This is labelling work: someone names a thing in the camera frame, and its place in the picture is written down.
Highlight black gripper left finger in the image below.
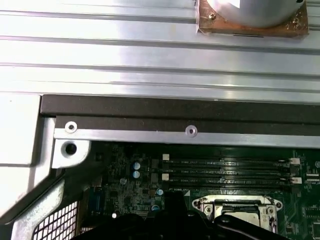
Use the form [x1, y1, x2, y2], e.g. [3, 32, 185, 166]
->
[73, 193, 177, 240]

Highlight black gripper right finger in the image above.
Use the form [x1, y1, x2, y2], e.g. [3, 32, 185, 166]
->
[174, 193, 285, 240]

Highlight metal socket cover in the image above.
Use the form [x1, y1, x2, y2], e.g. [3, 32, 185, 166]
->
[202, 199, 279, 240]

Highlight CPU socket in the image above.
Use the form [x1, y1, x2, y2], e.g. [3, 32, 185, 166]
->
[191, 194, 285, 240]

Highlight RAM slot black clips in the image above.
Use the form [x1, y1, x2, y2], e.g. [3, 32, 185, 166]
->
[151, 166, 293, 177]
[161, 185, 293, 195]

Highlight green motherboard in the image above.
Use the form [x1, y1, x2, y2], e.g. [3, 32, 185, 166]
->
[87, 147, 320, 240]

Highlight black PC case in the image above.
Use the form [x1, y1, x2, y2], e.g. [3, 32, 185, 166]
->
[0, 93, 320, 240]

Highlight brown square base plate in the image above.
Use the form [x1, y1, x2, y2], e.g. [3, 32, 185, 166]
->
[196, 0, 310, 40]

